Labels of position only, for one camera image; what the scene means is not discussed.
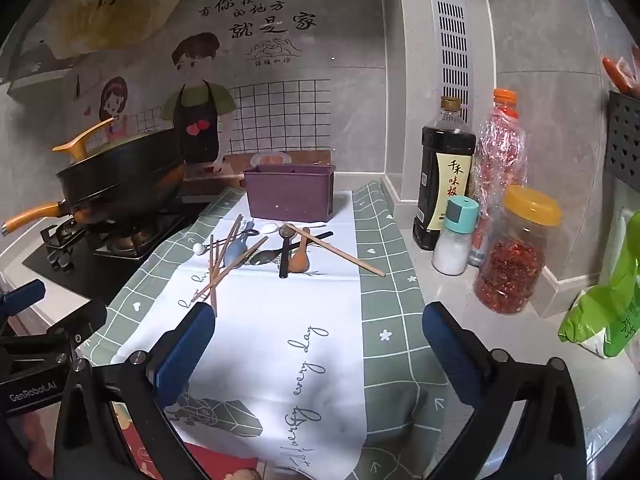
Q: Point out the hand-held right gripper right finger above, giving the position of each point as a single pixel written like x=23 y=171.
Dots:
x=446 y=355

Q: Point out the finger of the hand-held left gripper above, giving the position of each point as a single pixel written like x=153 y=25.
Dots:
x=80 y=327
x=22 y=292

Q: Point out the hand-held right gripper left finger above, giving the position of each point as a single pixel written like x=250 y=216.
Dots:
x=186 y=355

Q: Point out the wooden chopstick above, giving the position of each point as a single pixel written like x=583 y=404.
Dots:
x=340 y=253
x=231 y=239
x=224 y=255
x=213 y=280
x=235 y=270

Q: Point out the purple plastic utensil box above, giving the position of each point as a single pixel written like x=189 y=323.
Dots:
x=290 y=195

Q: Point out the black gas stove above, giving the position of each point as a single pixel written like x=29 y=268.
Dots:
x=100 y=272

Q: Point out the green checked tablecloth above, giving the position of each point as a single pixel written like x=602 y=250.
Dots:
x=385 y=310

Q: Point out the salt shaker teal cap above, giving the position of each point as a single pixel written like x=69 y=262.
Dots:
x=452 y=256

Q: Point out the chili flake jar yellow lid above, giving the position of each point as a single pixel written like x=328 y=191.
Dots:
x=510 y=270

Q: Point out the red printed mat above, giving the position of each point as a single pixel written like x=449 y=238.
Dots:
x=150 y=455

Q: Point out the white round-tipped spoon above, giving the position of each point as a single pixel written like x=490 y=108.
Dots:
x=198 y=248

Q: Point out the wooden spoon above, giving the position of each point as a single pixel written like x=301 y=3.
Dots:
x=299 y=263

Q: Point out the small white spoon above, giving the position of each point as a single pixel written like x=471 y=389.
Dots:
x=270 y=228

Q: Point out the green plastic bag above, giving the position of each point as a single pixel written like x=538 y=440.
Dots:
x=600 y=320

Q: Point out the dark soy sauce bottle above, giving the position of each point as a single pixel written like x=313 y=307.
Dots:
x=440 y=160

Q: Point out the plastic bottle of dried chilies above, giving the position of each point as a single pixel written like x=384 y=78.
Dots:
x=500 y=150

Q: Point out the small clear plate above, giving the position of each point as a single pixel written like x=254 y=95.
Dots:
x=270 y=158

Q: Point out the range hood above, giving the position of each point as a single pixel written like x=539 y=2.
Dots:
x=35 y=77

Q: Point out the wooden cutting board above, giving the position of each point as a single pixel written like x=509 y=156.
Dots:
x=312 y=157

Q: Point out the white vent grille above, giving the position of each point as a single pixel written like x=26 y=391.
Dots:
x=452 y=50

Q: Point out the packaged orange sausages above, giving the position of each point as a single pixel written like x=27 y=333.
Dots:
x=617 y=75

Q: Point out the cartoon wall poster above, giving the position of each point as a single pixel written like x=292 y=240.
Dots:
x=280 y=110

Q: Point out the dark perforated wall rack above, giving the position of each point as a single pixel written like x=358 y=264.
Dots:
x=625 y=135

